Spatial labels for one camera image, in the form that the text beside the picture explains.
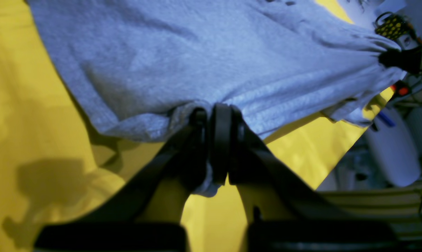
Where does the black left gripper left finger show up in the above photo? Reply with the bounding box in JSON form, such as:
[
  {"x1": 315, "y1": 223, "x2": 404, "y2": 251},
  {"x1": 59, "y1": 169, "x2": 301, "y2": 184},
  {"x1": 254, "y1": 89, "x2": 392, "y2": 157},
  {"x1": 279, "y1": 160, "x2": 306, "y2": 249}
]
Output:
[{"x1": 34, "y1": 108, "x2": 208, "y2": 252}]

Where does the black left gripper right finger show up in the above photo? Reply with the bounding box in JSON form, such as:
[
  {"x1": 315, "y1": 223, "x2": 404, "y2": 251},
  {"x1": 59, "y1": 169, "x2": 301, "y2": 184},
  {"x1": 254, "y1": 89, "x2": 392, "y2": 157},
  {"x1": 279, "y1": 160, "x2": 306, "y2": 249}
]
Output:
[{"x1": 210, "y1": 104, "x2": 400, "y2": 252}]

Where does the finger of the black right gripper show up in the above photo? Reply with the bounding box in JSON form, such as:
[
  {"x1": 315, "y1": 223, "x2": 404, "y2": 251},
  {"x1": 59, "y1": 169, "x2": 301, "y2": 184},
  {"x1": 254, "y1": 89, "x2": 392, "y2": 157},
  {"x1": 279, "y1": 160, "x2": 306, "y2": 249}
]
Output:
[{"x1": 378, "y1": 47, "x2": 422, "y2": 75}]

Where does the grey t-shirt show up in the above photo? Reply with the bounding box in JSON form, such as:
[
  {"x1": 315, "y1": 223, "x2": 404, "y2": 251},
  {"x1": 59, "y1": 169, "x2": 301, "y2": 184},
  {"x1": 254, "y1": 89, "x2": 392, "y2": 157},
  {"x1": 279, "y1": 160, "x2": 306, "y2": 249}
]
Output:
[{"x1": 25, "y1": 0, "x2": 407, "y2": 197}]

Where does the yellow tablecloth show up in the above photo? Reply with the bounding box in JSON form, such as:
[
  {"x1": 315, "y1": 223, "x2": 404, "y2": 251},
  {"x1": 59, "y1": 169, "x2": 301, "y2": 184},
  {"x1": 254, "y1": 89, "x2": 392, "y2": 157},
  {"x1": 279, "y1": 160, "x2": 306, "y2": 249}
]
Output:
[{"x1": 0, "y1": 0, "x2": 397, "y2": 252}]

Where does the aluminium table frame rail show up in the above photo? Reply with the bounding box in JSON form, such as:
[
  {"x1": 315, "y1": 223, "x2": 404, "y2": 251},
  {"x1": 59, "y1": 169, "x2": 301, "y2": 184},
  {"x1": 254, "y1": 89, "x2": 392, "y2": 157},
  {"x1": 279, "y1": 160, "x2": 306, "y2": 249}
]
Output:
[{"x1": 321, "y1": 181, "x2": 422, "y2": 241}]

